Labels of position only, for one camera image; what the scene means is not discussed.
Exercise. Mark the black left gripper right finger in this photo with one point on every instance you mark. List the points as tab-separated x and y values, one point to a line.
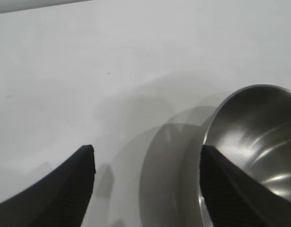
235	201

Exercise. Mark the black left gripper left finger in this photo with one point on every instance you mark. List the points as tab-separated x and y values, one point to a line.
58	196

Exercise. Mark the stainless steel mixing bowl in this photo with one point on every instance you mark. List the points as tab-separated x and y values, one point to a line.
254	127

